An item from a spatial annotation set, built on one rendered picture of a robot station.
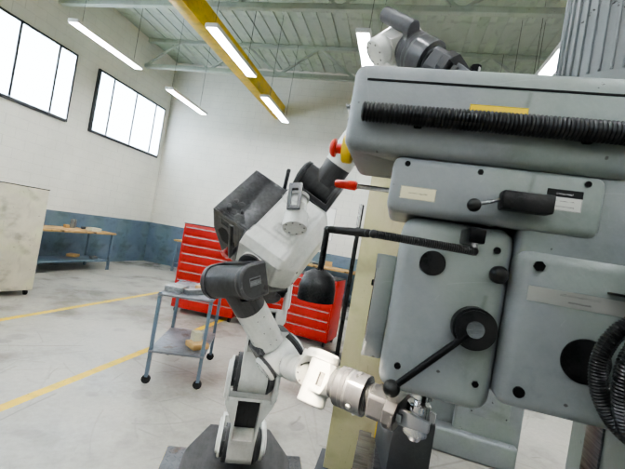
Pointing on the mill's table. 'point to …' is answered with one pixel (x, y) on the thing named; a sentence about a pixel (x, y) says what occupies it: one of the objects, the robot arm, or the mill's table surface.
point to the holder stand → (403, 448)
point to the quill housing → (442, 312)
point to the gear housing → (564, 205)
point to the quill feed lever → (477, 326)
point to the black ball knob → (498, 274)
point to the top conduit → (497, 122)
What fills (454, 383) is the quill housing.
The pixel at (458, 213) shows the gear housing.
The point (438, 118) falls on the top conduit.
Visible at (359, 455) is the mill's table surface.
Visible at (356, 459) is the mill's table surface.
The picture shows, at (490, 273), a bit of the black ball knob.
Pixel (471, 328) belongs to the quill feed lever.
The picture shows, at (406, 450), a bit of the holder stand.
